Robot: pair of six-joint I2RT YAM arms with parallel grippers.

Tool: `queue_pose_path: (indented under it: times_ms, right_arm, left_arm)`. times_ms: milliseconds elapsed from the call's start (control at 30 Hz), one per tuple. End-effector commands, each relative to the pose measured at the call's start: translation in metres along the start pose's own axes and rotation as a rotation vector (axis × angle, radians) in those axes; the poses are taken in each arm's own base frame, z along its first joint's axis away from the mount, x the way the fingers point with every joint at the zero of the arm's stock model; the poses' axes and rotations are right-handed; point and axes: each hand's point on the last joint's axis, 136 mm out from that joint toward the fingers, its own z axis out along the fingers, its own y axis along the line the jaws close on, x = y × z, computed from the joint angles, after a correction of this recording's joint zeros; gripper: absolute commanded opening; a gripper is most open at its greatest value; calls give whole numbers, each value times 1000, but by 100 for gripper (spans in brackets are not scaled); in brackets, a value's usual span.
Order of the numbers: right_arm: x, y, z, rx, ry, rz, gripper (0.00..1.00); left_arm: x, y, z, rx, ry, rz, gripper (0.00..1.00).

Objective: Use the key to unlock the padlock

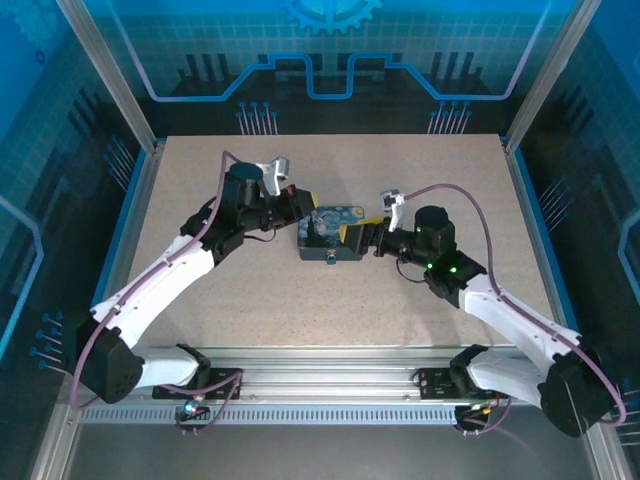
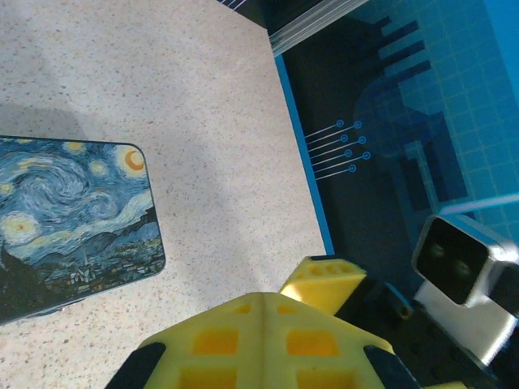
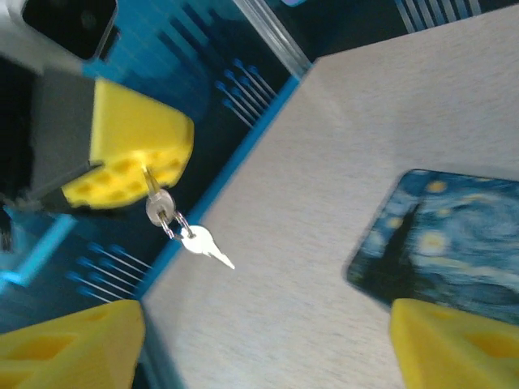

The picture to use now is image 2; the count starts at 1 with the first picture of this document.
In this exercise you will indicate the starry night print box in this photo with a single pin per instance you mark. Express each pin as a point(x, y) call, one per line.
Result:
point(73, 219)

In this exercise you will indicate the aluminium frame post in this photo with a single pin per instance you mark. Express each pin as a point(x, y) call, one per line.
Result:
point(308, 28)

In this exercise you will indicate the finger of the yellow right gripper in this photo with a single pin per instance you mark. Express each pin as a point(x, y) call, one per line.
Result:
point(324, 283)

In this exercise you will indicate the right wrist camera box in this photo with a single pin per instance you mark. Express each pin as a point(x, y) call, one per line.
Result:
point(454, 259)

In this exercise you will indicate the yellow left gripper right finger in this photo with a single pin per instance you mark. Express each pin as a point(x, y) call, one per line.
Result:
point(312, 320)

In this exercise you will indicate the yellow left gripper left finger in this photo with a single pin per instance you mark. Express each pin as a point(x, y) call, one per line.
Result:
point(219, 320)

